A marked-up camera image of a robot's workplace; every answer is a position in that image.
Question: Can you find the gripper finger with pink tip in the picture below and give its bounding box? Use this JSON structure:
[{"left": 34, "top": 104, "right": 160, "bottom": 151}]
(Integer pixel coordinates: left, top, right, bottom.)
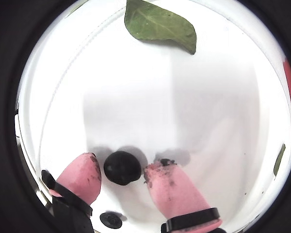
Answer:
[{"left": 41, "top": 152, "right": 102, "bottom": 233}]

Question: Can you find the gripper finger with stained pink tip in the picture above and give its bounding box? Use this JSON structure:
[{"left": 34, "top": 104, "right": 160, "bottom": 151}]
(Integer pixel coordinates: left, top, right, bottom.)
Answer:
[{"left": 144, "top": 159, "right": 226, "bottom": 233}]

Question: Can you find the small narrow green leaf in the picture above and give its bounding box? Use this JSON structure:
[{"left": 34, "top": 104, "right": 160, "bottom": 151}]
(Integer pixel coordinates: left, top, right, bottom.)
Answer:
[{"left": 273, "top": 143, "right": 286, "bottom": 176}]

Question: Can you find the large green leaf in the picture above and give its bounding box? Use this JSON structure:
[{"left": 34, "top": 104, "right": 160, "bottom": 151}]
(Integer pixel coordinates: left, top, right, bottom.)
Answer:
[{"left": 124, "top": 0, "right": 197, "bottom": 56}]

